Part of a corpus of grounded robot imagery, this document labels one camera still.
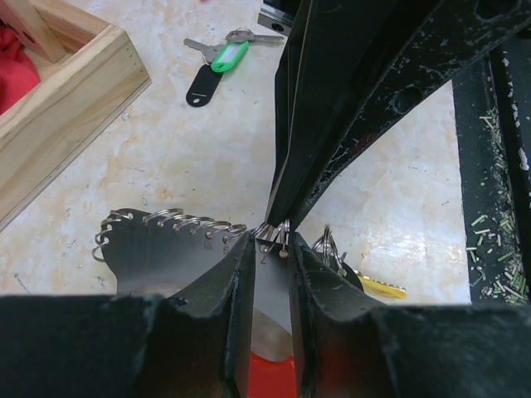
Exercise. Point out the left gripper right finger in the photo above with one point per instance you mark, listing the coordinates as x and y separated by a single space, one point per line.
348 344

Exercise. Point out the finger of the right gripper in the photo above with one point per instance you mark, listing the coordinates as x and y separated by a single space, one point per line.
425 44
335 55

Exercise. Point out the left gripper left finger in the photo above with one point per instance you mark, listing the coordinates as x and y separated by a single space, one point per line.
91 346

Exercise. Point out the grey key organiser plate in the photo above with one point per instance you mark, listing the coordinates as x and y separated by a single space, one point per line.
166 257

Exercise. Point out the key with red tag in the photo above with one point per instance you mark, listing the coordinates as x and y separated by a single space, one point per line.
268 379

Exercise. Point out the key with yellow tag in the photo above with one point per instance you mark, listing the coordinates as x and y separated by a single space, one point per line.
326 248

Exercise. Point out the key with green tag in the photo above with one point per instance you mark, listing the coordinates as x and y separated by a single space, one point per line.
237 43

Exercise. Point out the key with black tag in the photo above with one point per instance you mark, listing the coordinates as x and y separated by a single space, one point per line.
206 80

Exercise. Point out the wooden clothes rack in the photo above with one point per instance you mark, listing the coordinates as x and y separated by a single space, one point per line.
90 73

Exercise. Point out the red crumpled cloth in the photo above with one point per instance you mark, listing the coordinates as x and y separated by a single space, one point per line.
18 73

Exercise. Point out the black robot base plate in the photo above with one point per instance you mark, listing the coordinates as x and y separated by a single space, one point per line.
492 118

